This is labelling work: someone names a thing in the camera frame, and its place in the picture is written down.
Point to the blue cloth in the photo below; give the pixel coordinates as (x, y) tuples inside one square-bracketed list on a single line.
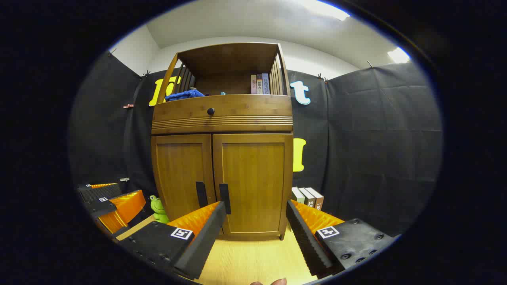
[(184, 95)]

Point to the pink spine book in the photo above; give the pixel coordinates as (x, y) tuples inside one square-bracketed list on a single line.
[(254, 85)]

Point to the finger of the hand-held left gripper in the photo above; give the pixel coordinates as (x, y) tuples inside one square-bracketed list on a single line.
[(101, 193), (124, 208)]

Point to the reddish brown book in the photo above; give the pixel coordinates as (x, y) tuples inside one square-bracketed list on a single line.
[(317, 198)]

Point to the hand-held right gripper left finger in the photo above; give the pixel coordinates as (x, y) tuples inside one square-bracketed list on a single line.
[(202, 245)]

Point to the grey-green book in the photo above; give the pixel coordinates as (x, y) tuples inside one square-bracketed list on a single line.
[(296, 194)]

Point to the ceiling light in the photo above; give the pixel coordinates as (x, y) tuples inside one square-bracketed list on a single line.
[(326, 8), (398, 55)]

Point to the black backdrop cloth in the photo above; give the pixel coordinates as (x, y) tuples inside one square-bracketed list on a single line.
[(376, 138)]

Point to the wooden cabinet drawer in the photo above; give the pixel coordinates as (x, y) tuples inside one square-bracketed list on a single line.
[(253, 109)]

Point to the green frog toy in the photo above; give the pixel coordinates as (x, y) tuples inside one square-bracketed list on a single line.
[(159, 208)]

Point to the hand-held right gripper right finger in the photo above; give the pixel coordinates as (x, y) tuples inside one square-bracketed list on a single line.
[(303, 237)]

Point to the dark brown book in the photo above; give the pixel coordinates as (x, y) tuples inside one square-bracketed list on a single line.
[(307, 196)]

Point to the wooden shoe cabinet door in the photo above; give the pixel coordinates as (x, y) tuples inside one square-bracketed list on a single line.
[(178, 174), (257, 178)]

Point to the wooden double-door shoe cabinet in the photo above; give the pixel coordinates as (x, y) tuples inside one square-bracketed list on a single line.
[(237, 59)]

